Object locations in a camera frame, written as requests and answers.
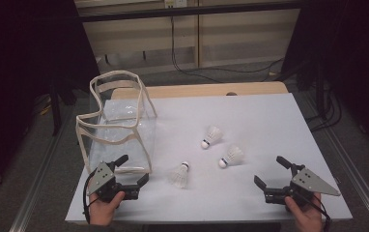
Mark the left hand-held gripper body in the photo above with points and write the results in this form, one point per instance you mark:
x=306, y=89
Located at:
x=101, y=179

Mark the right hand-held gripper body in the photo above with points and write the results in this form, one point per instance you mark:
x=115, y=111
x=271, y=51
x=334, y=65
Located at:
x=308, y=182

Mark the clear plastic bag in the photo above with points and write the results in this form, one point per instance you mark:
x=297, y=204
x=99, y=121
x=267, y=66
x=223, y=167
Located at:
x=131, y=127

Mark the white shuttlecock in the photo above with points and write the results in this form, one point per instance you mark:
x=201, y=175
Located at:
x=180, y=177
x=232, y=156
x=212, y=135

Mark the person's left hand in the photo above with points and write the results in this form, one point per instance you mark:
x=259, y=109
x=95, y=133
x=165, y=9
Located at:
x=100, y=211

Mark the person's right hand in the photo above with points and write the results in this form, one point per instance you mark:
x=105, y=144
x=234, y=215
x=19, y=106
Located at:
x=308, y=217

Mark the white paper sheet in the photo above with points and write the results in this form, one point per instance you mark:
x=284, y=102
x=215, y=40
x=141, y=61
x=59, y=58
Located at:
x=237, y=199

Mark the small dark round object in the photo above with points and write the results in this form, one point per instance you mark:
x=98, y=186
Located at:
x=231, y=93

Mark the dark curtain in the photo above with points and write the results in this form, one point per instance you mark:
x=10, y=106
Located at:
x=353, y=48
x=18, y=64

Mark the light wooden cabinet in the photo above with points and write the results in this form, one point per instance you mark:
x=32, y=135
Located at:
x=237, y=35

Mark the white wall socket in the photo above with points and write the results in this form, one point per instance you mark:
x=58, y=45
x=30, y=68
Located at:
x=175, y=3

